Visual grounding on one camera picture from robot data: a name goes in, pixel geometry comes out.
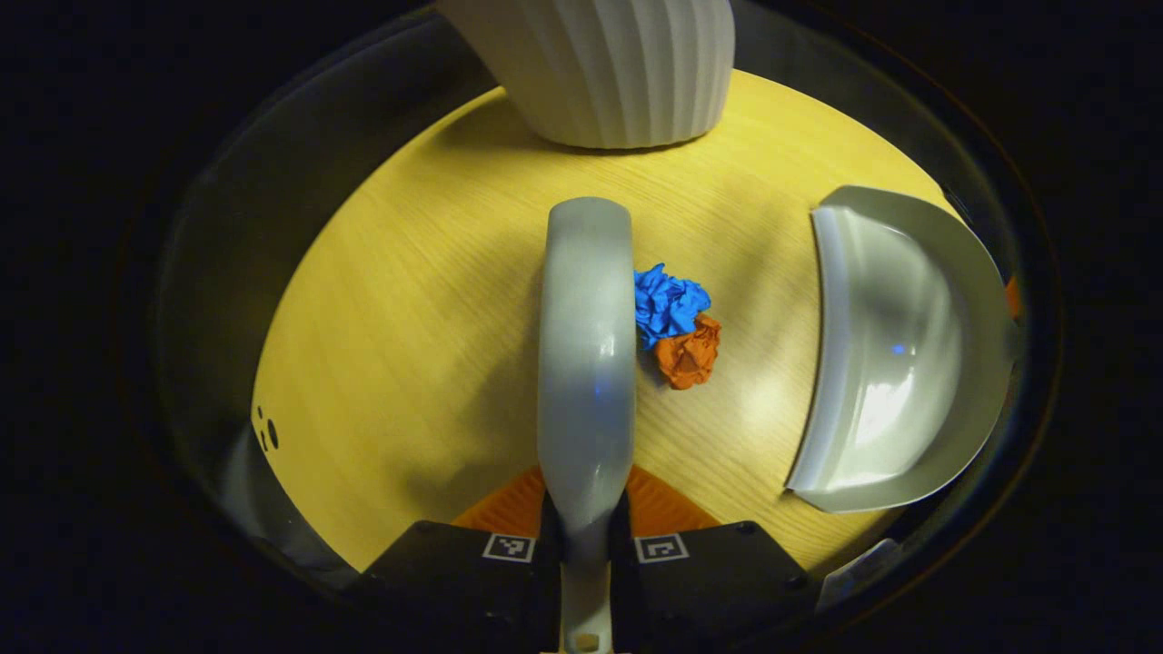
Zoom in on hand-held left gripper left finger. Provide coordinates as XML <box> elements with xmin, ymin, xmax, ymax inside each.
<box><xmin>350</xmin><ymin>465</ymin><xmax>564</xmax><ymax>654</ymax></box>

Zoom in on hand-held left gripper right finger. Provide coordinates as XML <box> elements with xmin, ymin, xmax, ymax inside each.
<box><xmin>611</xmin><ymin>465</ymin><xmax>816</xmax><ymax>654</ymax></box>

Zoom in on white dustpan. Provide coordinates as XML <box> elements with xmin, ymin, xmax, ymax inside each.
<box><xmin>784</xmin><ymin>185</ymin><xmax>1019</xmax><ymax>515</ymax></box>

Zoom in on orange paper ball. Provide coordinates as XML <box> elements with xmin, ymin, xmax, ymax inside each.
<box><xmin>654</xmin><ymin>313</ymin><xmax>723</xmax><ymax>391</ymax></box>

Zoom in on small white broom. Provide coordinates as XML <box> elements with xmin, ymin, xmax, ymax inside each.
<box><xmin>536</xmin><ymin>197</ymin><xmax>637</xmax><ymax>654</ymax></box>

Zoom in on blue paper ball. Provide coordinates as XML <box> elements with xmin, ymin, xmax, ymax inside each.
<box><xmin>633</xmin><ymin>263</ymin><xmax>712</xmax><ymax>352</ymax></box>

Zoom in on white ribbed garbage bin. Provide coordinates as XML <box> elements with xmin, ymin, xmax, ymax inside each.
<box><xmin>434</xmin><ymin>0</ymin><xmax>737</xmax><ymax>151</ymax></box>

